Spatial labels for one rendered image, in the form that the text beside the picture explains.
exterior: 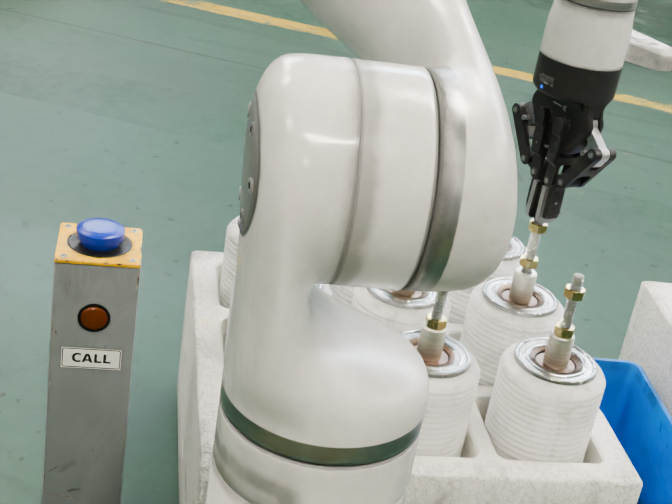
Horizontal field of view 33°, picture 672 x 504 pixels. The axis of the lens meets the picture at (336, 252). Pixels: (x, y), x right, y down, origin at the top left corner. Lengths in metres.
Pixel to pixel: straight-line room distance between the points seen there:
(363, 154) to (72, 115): 1.75
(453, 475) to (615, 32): 0.40
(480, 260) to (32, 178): 1.48
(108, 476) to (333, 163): 0.69
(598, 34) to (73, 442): 0.58
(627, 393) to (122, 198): 0.85
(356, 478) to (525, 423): 0.56
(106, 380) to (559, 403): 0.39
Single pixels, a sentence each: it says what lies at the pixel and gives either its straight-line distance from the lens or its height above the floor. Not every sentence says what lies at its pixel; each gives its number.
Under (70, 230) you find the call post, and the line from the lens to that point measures 1.01.
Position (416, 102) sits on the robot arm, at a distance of 0.44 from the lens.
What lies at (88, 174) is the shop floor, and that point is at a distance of 1.91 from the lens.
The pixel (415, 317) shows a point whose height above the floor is 0.25.
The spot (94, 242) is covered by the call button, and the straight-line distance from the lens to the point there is 0.97.
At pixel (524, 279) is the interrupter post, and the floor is 0.28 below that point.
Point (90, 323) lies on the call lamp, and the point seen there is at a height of 0.26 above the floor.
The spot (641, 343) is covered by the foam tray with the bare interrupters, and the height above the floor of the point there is 0.12.
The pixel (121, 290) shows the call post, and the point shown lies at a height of 0.29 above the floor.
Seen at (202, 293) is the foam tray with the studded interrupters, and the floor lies 0.18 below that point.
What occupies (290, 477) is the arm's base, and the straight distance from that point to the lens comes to 0.49.
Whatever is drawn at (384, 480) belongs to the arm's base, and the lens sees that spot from 0.51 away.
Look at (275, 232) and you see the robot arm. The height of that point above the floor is 0.58.
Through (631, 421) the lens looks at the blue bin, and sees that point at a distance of 1.37.
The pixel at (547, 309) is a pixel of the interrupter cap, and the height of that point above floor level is 0.25.
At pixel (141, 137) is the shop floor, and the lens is 2.08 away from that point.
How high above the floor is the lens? 0.76
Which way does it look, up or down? 26 degrees down
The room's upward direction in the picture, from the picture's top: 10 degrees clockwise
